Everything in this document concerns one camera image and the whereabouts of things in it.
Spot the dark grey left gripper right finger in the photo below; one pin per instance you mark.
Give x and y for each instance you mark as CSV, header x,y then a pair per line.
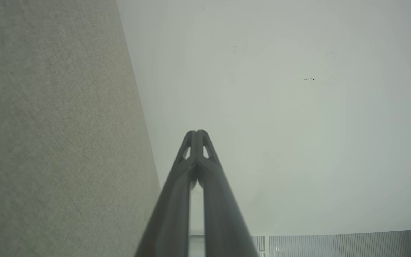
x,y
223,221

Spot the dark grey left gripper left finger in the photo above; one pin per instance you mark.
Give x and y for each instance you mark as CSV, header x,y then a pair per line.
x,y
171,214

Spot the grey fabric sofa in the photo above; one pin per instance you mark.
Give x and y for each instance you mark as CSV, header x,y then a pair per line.
x,y
55,135

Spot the ribbed grey wall panel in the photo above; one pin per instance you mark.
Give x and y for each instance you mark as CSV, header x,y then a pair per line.
x,y
337,245

